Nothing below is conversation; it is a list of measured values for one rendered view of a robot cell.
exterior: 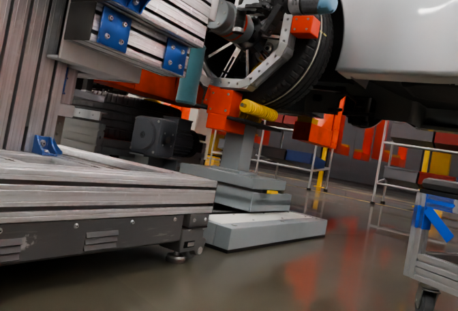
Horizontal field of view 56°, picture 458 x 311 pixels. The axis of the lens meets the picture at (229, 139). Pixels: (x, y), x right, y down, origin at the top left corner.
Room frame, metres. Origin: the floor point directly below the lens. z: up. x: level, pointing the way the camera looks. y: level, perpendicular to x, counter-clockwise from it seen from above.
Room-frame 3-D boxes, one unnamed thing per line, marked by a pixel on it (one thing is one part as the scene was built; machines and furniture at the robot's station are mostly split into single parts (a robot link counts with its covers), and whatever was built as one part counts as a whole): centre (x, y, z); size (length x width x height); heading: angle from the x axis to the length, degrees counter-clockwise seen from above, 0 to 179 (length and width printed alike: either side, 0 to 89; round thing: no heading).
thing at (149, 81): (2.30, 0.40, 0.69); 0.52 x 0.17 x 0.35; 146
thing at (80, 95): (1.89, 0.77, 0.44); 0.43 x 0.17 x 0.03; 56
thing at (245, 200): (2.03, -0.03, 0.13); 0.50 x 0.36 x 0.10; 56
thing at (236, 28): (1.59, 0.04, 0.83); 0.04 x 0.04 x 0.16
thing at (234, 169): (2.02, -0.05, 0.32); 0.40 x 0.30 x 0.28; 56
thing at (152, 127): (2.14, 0.27, 0.26); 0.42 x 0.18 x 0.35; 146
